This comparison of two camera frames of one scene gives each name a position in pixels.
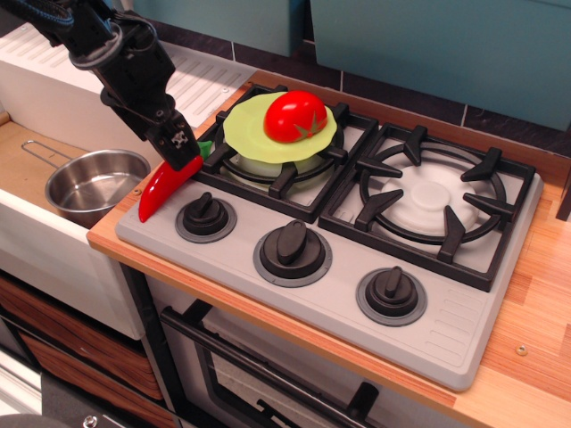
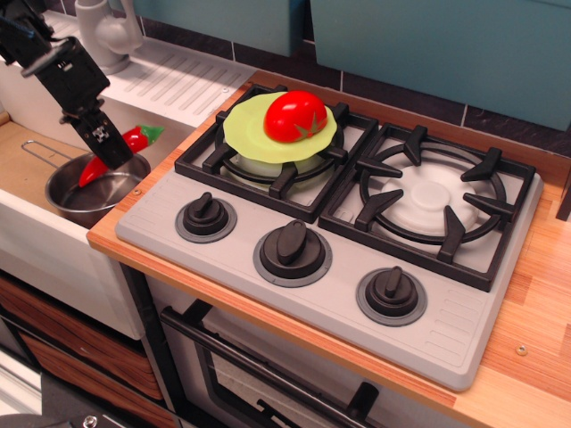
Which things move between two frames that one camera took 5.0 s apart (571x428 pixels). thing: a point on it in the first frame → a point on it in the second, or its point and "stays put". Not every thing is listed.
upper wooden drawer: (30, 307) stays put
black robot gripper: (136, 70) → (71, 75)
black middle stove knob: (293, 256) stays put
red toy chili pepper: (160, 185) → (136, 136)
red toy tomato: (294, 116) stays put
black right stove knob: (391, 296) stays put
